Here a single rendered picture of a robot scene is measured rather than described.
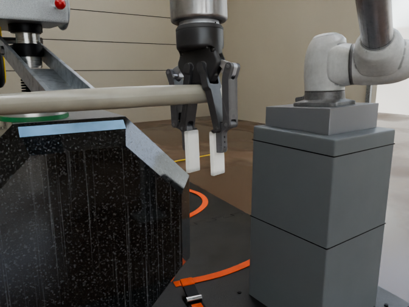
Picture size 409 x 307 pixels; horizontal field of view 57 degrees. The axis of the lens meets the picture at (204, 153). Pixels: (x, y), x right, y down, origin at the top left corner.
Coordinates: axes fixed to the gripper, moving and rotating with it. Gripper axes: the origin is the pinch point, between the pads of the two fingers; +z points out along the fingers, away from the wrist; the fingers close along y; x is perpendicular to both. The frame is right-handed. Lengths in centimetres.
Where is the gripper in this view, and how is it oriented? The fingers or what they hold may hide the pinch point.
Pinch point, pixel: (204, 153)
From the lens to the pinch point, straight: 62.2
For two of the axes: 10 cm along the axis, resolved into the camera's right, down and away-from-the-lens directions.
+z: 0.4, 9.9, 1.4
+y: -7.9, -0.5, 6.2
